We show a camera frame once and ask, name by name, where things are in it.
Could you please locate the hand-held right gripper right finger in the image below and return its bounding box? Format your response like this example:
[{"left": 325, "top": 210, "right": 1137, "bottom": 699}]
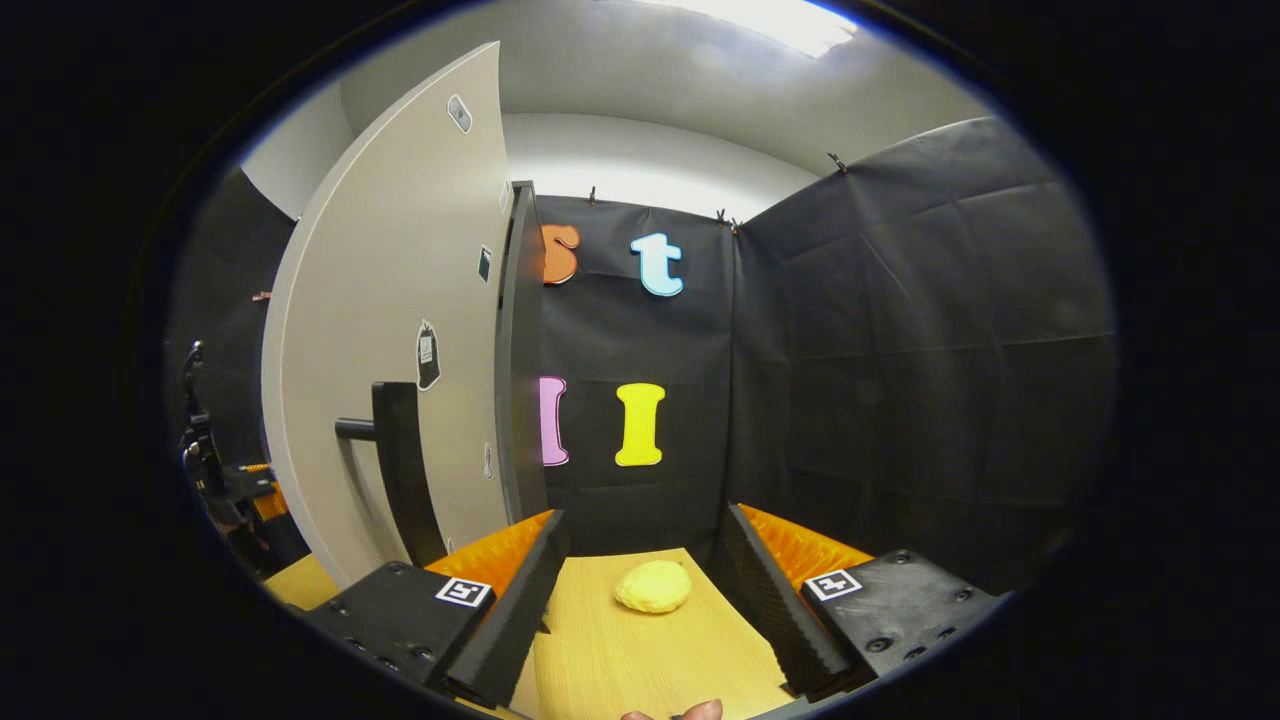
[{"left": 722, "top": 503, "right": 1006, "bottom": 701}]

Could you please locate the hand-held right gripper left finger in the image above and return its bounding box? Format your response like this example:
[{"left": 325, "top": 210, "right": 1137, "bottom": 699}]
[{"left": 300, "top": 508, "right": 573, "bottom": 711}]

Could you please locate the black door handle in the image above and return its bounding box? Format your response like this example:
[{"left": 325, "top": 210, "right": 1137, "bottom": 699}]
[{"left": 335, "top": 382, "right": 448, "bottom": 569}]

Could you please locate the beige cabinet door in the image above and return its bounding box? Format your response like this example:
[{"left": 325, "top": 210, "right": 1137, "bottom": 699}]
[{"left": 260, "top": 40, "right": 516, "bottom": 591}]

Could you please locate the yellow lumpy soft object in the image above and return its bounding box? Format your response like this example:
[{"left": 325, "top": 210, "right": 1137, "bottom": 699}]
[{"left": 613, "top": 559, "right": 693, "bottom": 615}]

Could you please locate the black backdrop cloth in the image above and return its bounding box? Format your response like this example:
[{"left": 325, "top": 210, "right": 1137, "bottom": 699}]
[{"left": 165, "top": 115, "right": 1119, "bottom": 601}]

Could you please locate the long ceiling light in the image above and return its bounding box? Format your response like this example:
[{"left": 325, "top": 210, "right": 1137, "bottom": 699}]
[{"left": 650, "top": 0, "right": 861, "bottom": 58}]

